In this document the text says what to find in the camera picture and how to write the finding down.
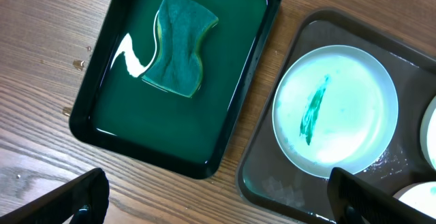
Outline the white plate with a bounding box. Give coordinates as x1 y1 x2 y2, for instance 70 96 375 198
271 45 399 178
420 97 436 169
393 181 436 218

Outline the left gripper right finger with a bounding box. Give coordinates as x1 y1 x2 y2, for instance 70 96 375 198
327 167 435 224

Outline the dark green water tray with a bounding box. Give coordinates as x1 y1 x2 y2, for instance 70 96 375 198
69 0 281 179

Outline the green yellow sponge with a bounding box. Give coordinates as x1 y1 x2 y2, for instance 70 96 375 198
141 0 219 98

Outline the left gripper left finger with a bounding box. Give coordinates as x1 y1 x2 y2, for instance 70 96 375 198
1 168 110 224

